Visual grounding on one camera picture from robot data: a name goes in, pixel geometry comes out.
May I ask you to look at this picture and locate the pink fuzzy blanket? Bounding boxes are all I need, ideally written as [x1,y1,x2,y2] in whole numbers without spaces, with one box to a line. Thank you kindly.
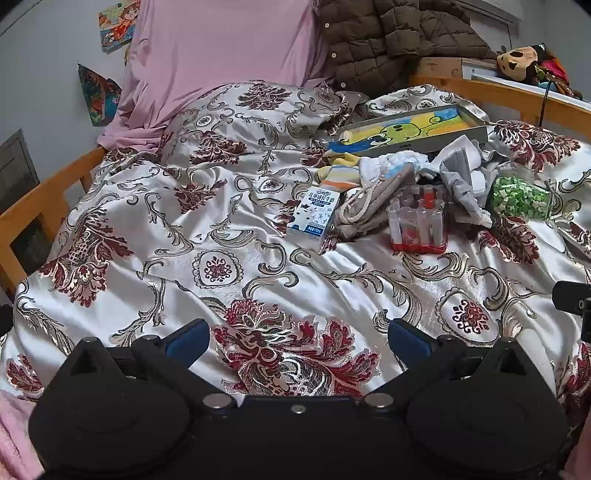
[0,392,44,480]

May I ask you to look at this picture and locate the shrink-wrapped pack of small bottles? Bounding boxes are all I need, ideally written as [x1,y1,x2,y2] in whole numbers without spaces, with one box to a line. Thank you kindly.
[385,184,450,254]

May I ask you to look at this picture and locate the cartoon wall poster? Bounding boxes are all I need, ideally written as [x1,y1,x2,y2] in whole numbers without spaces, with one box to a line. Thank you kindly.
[98,0,141,54]

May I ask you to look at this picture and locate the tan plush toy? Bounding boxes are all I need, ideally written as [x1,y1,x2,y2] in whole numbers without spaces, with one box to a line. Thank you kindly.
[496,45,552,84]

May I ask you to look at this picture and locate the clear bag of green candies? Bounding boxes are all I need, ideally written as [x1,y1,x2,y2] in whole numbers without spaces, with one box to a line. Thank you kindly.
[490,164,552,220]

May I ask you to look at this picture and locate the grey tray with cartoon picture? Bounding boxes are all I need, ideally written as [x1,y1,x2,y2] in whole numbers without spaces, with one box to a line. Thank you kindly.
[325,102,490,158]

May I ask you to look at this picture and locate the white blue milk carton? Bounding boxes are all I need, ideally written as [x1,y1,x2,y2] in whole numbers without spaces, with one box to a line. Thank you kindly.
[286,186,341,238]

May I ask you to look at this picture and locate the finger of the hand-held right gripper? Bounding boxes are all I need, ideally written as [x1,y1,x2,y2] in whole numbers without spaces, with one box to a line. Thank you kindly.
[553,280,591,343]

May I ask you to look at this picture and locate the pastel striped sock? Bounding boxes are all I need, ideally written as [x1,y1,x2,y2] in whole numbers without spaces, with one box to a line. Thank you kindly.
[316,152,370,192]

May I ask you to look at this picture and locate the black cable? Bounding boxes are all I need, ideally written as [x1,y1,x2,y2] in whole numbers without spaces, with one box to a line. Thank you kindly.
[538,83,555,125]

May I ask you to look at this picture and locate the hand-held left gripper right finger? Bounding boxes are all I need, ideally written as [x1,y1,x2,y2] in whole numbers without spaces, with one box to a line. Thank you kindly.
[362,318,536,411]

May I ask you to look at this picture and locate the wooden bed frame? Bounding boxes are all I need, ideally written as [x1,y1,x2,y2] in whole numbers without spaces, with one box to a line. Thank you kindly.
[0,58,591,296]

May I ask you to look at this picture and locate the red colourful cloth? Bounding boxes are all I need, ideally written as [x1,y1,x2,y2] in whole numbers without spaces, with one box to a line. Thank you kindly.
[536,46,585,97]

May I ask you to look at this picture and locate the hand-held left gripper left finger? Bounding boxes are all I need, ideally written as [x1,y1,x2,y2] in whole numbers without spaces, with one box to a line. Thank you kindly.
[58,318,232,411]

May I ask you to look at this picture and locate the floral satin bedspread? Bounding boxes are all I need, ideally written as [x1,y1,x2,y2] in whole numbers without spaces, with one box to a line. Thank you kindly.
[0,80,591,444]

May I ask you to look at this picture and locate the brown quilted jacket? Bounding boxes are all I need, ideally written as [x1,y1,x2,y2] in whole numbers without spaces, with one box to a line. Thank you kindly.
[314,0,497,95]

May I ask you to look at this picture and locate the beige drawstring bag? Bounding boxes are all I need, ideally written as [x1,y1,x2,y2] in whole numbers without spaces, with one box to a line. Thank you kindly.
[335,166,416,238]

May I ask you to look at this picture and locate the grey white cloth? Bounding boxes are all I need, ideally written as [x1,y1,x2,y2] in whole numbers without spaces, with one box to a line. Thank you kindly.
[434,138,509,227]

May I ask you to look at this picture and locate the colourful pointed wall poster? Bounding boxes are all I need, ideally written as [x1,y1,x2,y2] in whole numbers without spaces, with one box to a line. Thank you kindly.
[78,64,122,127]

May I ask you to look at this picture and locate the white blue print sock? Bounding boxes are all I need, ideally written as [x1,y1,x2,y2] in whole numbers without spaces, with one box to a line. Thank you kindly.
[360,152,430,185]

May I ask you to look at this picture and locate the dark framed wall picture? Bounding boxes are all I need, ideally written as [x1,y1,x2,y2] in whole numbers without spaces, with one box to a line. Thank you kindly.
[0,129,41,213]

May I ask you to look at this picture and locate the pink cloth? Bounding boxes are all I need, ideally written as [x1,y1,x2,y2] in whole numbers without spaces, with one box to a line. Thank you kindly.
[97,0,331,153]

